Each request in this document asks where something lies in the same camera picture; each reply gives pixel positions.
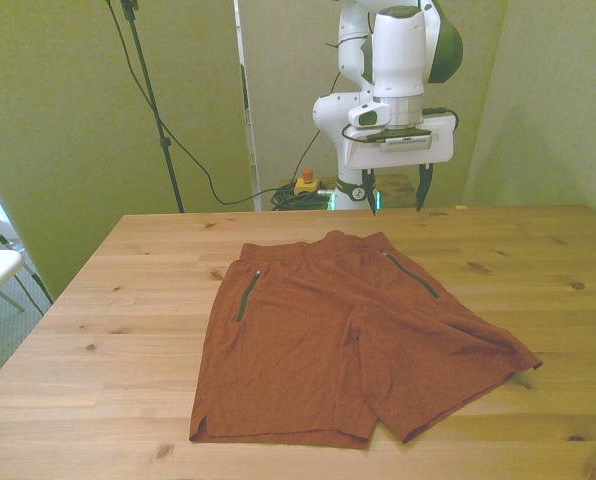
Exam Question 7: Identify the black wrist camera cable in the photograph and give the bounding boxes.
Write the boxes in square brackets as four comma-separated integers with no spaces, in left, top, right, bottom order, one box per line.
[341,106,460,146]

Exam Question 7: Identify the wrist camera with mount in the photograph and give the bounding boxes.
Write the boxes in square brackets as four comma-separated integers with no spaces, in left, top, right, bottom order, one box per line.
[346,102,434,152]

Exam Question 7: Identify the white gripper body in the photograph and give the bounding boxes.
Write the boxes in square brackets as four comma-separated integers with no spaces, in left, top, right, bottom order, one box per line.
[341,114,455,169]

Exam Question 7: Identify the black tripod stand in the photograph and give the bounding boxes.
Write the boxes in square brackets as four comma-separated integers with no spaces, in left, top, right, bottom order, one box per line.
[118,0,187,214]

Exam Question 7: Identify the rust orange shorts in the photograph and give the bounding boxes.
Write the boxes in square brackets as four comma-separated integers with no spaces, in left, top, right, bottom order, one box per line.
[187,229,544,450]

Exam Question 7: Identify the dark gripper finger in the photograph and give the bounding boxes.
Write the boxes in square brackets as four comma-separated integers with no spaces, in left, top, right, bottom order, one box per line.
[415,163,435,213]
[361,168,380,217]

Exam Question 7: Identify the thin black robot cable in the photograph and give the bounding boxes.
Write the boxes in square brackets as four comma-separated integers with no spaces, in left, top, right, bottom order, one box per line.
[295,72,341,184]

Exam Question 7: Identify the coiled dark cable bundle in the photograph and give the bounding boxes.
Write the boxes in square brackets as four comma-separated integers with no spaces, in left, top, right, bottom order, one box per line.
[269,182,337,212]

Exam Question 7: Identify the white vertical wall trim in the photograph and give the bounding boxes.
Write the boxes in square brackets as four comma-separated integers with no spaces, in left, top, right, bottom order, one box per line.
[232,0,262,212]

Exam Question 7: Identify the black tripod cable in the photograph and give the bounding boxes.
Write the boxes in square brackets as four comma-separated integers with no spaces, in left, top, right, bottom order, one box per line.
[105,0,279,207]

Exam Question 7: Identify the yellow emergency stop button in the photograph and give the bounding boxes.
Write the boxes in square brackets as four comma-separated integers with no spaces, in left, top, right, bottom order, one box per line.
[294,168,325,197]

